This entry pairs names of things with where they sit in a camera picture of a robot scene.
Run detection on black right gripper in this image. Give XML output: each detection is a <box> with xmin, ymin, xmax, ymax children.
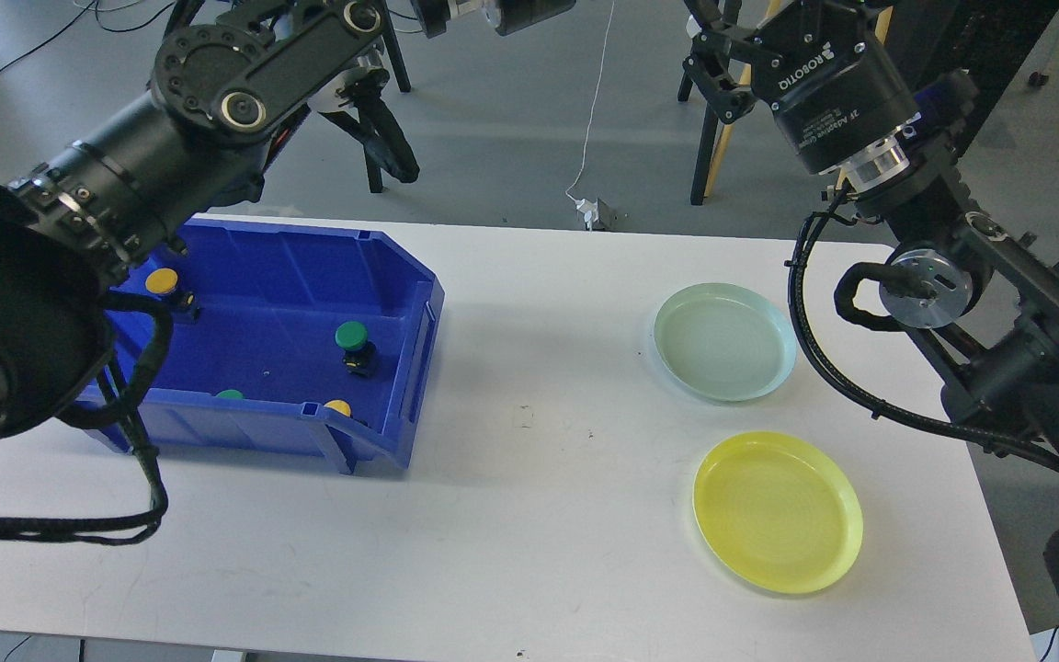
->
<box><xmin>682</xmin><ymin>1</ymin><xmax>917</xmax><ymax>175</ymax></box>

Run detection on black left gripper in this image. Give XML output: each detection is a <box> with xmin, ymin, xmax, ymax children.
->
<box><xmin>445</xmin><ymin>0</ymin><xmax>577</xmax><ymax>37</ymax></box>

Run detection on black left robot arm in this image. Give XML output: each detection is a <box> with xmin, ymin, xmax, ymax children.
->
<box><xmin>0</xmin><ymin>1</ymin><xmax>417</xmax><ymax>545</ymax></box>

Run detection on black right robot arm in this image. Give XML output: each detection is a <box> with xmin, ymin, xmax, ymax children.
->
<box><xmin>684</xmin><ymin>1</ymin><xmax>1059</xmax><ymax>600</ymax></box>

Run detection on light green plate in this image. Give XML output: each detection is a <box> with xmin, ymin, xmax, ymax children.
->
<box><xmin>652</xmin><ymin>282</ymin><xmax>798</xmax><ymax>404</ymax></box>

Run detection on yellow push button front right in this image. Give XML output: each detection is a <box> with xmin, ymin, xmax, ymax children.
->
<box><xmin>323</xmin><ymin>399</ymin><xmax>369</xmax><ymax>425</ymax></box>

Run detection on yellow push button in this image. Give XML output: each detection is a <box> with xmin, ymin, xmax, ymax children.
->
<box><xmin>144</xmin><ymin>267</ymin><xmax>201</xmax><ymax>324</ymax></box>
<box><xmin>323</xmin><ymin>399</ymin><xmax>369</xmax><ymax>425</ymax></box>

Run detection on yellow push button back left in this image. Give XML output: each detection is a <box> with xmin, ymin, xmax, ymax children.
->
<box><xmin>144</xmin><ymin>267</ymin><xmax>201</xmax><ymax>324</ymax></box>

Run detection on yellow plate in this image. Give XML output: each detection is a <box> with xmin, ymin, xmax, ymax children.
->
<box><xmin>690</xmin><ymin>430</ymin><xmax>864</xmax><ymax>596</ymax></box>

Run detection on black stand legs centre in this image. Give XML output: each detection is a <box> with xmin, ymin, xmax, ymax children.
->
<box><xmin>677</xmin><ymin>51</ymin><xmax>733</xmax><ymax>205</ymax></box>

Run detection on wooden easel legs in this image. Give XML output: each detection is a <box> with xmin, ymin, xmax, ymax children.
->
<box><xmin>702</xmin><ymin>7</ymin><xmax>894</xmax><ymax>200</ymax></box>

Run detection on black tripod legs left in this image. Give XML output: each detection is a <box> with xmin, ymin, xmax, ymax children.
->
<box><xmin>359</xmin><ymin>24</ymin><xmax>420</xmax><ymax>194</ymax></box>

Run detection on black computer tower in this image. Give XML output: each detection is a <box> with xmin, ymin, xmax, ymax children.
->
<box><xmin>885</xmin><ymin>1</ymin><xmax>1059</xmax><ymax>156</ymax></box>

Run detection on blue plastic storage bin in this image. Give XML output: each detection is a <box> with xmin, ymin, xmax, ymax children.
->
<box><xmin>122</xmin><ymin>219</ymin><xmax>444</xmax><ymax>475</ymax></box>

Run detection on white power adapter with cable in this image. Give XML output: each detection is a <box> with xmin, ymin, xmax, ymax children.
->
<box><xmin>564</xmin><ymin>1</ymin><xmax>618</xmax><ymax>232</ymax></box>

